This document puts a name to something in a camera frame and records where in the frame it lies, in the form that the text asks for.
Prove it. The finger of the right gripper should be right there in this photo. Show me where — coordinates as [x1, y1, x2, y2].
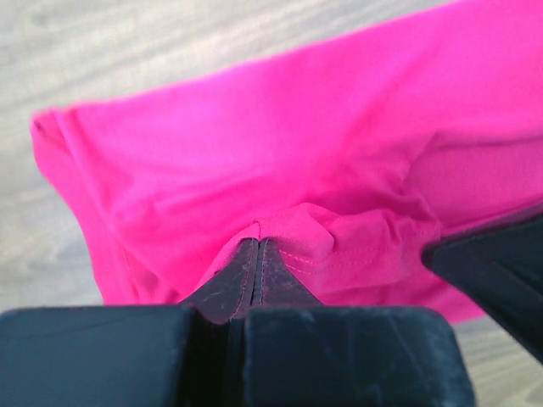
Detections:
[422, 213, 542, 360]

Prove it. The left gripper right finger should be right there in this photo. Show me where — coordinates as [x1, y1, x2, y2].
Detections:
[244, 239, 471, 406]

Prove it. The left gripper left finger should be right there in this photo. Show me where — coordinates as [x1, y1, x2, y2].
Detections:
[1, 239, 259, 406]

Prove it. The pink t-shirt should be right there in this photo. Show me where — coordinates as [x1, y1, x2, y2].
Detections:
[31, 1, 542, 322]

